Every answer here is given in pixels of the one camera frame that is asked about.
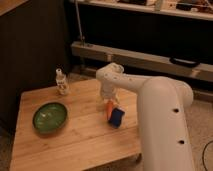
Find green ceramic bowl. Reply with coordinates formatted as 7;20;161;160
32;102;68;134

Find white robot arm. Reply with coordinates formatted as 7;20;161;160
96;63;195;171

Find orange carrot toy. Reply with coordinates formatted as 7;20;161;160
106;100;114;120

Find blue sponge block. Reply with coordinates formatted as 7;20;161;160
108;108;125;128

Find grey metal case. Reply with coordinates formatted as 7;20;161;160
71;41;213;82

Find small clear plastic bottle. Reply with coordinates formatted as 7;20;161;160
56;68;69;95

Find metal vertical pole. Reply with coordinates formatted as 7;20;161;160
74;0;85;45

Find wooden shelf board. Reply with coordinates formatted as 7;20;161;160
69;0;213;21

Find black case handle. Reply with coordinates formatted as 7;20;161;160
169;58;201;68

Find black cable on floor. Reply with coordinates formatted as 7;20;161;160
201;139;213;171

